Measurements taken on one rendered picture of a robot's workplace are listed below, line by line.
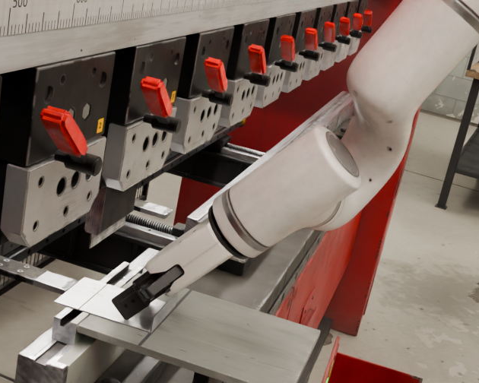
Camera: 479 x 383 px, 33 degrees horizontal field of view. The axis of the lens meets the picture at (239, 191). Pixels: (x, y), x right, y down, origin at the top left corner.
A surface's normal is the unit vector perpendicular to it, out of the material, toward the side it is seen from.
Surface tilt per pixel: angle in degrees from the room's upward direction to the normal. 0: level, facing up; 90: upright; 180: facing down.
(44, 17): 90
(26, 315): 0
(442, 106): 90
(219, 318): 0
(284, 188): 83
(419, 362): 0
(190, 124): 90
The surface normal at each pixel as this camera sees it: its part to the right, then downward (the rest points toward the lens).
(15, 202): -0.29, 0.25
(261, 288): 0.19, -0.93
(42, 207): 0.94, 0.26
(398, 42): -0.47, -0.07
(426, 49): -0.04, 0.33
